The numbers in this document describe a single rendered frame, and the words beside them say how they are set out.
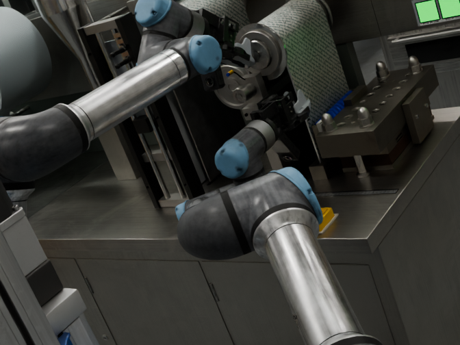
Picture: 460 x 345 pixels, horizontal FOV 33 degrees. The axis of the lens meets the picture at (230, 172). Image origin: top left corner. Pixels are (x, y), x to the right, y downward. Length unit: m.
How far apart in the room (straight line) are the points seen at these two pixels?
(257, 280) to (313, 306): 0.78
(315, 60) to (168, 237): 0.59
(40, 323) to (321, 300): 0.41
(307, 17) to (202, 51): 0.55
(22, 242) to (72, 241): 1.23
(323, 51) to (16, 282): 1.29
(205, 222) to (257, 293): 0.66
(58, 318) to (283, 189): 0.46
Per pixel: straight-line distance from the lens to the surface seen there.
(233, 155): 1.64
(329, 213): 1.74
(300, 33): 1.95
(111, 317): 2.40
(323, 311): 1.12
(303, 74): 1.94
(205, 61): 1.51
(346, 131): 1.84
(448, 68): 4.09
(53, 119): 1.34
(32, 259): 1.03
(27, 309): 0.93
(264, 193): 1.29
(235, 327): 2.07
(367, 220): 1.70
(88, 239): 2.19
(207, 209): 1.31
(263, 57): 1.88
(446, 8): 2.02
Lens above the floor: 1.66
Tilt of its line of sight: 20 degrees down
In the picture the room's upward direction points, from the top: 21 degrees counter-clockwise
